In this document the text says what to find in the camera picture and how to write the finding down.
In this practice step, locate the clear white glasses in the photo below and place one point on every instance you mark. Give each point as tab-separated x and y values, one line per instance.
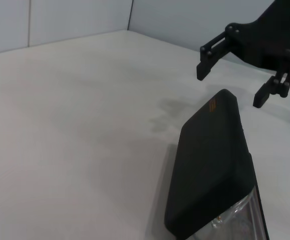
237	215

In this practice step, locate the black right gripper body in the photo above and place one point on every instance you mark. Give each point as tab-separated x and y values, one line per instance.
267	42

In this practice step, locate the black glasses case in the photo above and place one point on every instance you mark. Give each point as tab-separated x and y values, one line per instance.
210	155

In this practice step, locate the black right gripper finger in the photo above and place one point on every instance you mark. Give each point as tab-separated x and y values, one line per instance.
203	67
261	96

